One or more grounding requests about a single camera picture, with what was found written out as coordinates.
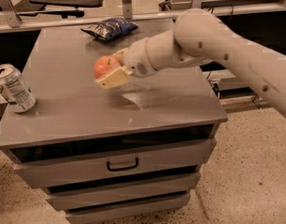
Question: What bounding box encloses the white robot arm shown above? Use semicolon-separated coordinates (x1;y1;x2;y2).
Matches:
93;8;286;118

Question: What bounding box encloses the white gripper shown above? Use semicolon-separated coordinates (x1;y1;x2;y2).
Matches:
95;38;156;90

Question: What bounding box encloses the black drawer handle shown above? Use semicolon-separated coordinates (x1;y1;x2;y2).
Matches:
107;158;139;172

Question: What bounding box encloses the green white 7up can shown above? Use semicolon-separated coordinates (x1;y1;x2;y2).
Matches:
0;63;36;113

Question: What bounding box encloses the red apple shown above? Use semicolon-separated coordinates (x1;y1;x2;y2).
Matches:
93;55;121;78

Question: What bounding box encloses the blue chip bag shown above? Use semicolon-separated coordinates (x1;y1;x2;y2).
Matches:
81;18;138;41

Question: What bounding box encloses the grey drawer cabinet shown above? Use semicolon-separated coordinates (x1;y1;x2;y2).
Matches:
0;21;227;224

